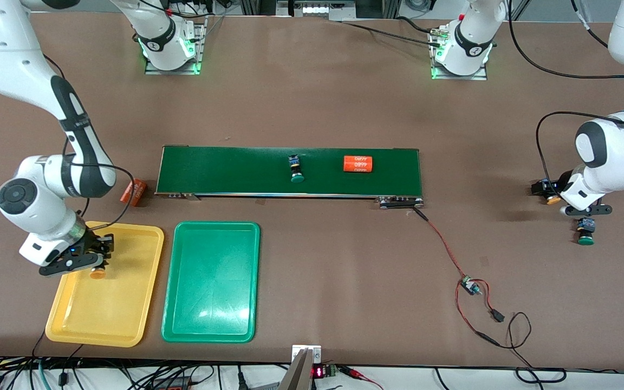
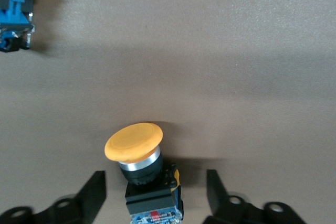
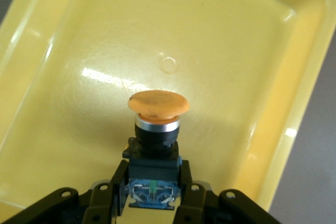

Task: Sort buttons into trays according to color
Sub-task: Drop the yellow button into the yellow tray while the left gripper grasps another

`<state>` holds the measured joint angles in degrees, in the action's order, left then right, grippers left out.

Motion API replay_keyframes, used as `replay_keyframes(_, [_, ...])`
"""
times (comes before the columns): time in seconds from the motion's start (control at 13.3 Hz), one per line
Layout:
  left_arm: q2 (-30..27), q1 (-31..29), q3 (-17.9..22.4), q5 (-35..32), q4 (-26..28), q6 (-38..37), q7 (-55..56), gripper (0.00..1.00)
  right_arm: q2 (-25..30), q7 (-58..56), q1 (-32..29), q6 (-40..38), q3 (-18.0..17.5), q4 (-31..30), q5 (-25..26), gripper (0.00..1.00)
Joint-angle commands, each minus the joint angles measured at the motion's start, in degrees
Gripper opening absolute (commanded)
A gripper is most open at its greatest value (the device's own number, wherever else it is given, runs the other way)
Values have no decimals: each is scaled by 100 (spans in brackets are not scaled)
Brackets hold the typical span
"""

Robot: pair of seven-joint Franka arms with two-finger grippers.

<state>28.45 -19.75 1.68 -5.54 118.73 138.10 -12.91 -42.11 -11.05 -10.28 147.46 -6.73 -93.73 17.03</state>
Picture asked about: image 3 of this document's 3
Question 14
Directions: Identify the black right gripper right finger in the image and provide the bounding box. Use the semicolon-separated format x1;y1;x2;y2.
173;160;283;224

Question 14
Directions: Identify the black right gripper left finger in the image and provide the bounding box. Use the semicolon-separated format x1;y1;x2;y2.
0;159;129;224

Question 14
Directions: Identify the yellow mushroom push button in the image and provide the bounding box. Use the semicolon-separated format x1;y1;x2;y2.
122;90;190;210

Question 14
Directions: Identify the yellow plastic tray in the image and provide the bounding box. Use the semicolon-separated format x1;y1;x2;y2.
0;0;336;224

